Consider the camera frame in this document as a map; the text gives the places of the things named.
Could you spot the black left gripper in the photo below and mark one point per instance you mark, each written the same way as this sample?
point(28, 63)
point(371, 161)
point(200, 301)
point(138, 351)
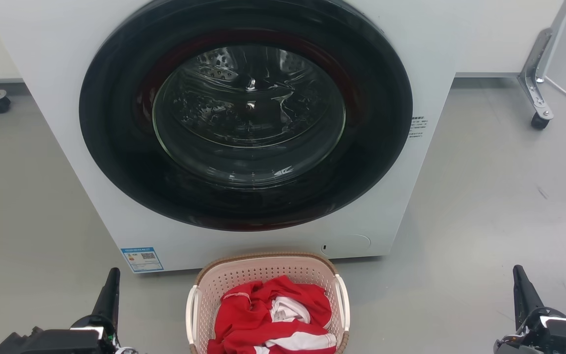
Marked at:
point(76, 341)

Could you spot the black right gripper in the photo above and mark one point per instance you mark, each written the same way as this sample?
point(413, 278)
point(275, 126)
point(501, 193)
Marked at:
point(558, 339)

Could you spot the pink perforated plastic laundry basket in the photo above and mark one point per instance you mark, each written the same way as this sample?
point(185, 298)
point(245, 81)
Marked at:
point(243, 275)

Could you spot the blue energy label sticker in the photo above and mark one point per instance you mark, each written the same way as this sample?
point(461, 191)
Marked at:
point(142, 259)

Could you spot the red garment with white stripe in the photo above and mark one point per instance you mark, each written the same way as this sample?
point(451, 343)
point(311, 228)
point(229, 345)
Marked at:
point(243, 319)

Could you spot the round black glass washer door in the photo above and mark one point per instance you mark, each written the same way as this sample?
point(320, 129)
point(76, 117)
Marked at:
point(116, 147)

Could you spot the white crumpled garment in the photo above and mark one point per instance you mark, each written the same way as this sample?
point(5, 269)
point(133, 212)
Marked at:
point(288, 310)

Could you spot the round white filter cover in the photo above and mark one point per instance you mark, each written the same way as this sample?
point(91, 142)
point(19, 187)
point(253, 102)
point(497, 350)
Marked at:
point(348, 244)

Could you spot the small printed text sticker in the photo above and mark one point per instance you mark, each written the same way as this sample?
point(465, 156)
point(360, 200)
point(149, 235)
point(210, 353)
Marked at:
point(417, 127)

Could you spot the white front-load washing machine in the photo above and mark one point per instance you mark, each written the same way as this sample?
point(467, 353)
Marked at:
point(57, 98)

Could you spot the long grey leg with caster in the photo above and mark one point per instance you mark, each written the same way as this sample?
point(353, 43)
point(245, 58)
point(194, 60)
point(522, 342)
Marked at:
point(534, 88)

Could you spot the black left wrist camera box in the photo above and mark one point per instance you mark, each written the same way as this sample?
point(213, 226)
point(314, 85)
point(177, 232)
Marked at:
point(13, 344)

